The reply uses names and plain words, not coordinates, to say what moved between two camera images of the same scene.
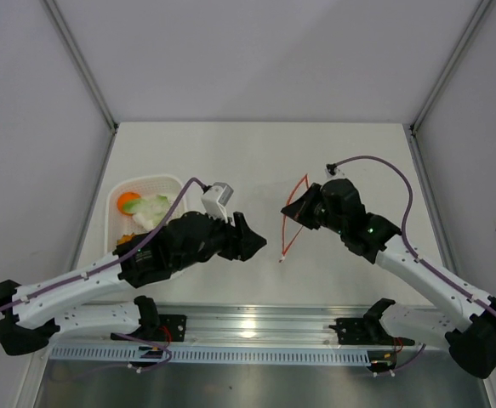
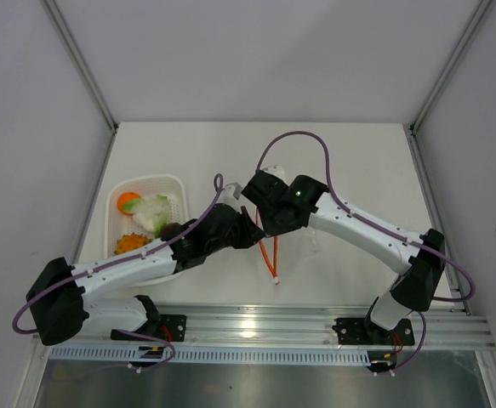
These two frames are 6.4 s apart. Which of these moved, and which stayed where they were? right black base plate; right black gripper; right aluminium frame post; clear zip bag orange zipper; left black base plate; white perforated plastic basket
Moved: right black gripper; clear zip bag orange zipper
Stayed: right aluminium frame post; left black base plate; right black base plate; white perforated plastic basket
